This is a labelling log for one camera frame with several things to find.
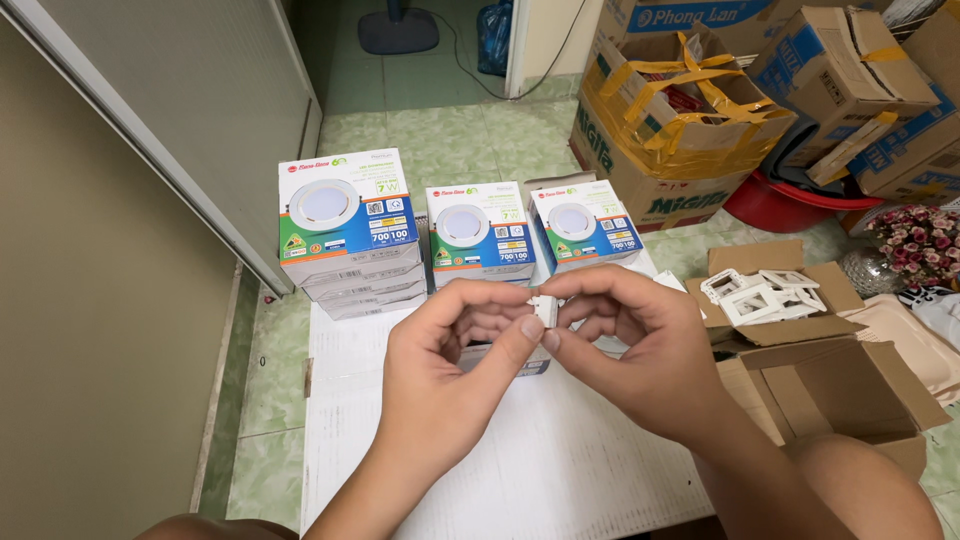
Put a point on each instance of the clear glass vase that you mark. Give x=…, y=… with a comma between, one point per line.
x=870, y=271

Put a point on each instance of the red plastic basin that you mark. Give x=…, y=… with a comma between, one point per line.
x=787, y=206

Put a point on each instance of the small open brown carton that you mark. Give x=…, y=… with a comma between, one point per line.
x=795, y=326

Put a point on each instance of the white and black cloth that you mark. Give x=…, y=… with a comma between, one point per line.
x=934, y=311

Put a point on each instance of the blue plastic bag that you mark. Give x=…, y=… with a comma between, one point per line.
x=495, y=37

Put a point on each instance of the grey sliding door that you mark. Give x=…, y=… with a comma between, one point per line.
x=165, y=105

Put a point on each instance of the small white plastic switch module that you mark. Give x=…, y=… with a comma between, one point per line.
x=544, y=309

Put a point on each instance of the white cardboard sheet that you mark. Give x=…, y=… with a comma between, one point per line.
x=540, y=465

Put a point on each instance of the small downlight box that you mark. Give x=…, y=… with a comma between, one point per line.
x=480, y=236
x=589, y=225
x=525, y=367

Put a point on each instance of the person's knee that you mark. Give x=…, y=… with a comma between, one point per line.
x=217, y=529
x=885, y=495

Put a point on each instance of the pink artificial flower bouquet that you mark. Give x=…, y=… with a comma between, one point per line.
x=919, y=244

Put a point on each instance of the white plastic piece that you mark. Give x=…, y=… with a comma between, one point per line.
x=670, y=281

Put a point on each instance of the person's right knee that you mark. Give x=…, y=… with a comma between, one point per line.
x=885, y=495

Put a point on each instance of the large downlight box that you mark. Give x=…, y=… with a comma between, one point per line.
x=379, y=296
x=375, y=281
x=379, y=307
x=345, y=217

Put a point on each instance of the beige plastic tray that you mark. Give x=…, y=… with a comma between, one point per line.
x=911, y=345

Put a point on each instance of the person's right hand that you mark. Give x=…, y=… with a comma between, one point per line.
x=652, y=375

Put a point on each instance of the heap of brown cartons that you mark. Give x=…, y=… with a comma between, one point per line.
x=862, y=82

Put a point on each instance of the pile of white switch frames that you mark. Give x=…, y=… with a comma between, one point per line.
x=765, y=296

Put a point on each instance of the dark fan base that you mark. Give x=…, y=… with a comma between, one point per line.
x=397, y=30

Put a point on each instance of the carton with yellow tape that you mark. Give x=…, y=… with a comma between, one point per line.
x=667, y=142

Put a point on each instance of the person's left knee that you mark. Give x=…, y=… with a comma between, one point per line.
x=217, y=529

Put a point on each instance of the person's left hand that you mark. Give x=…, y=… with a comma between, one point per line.
x=435, y=390

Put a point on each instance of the empty open brown carton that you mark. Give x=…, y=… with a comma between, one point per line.
x=825, y=397

